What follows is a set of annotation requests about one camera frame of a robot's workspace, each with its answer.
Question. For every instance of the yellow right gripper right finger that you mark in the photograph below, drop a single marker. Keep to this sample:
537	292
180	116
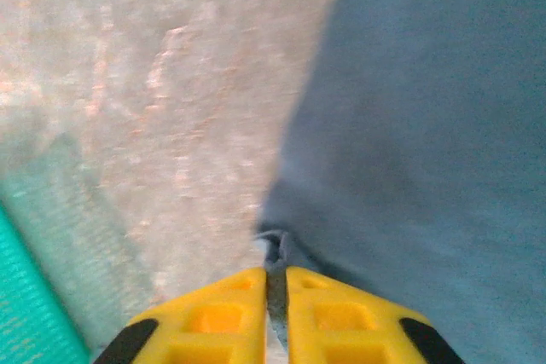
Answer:
341	325

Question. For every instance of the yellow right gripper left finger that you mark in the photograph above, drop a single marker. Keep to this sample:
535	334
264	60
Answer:
213	325

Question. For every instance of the blue t-shirt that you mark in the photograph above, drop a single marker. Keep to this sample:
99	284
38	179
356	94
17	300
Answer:
418	125

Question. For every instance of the teal plastic mesh basket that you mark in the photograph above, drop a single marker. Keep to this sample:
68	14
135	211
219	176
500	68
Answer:
30	296

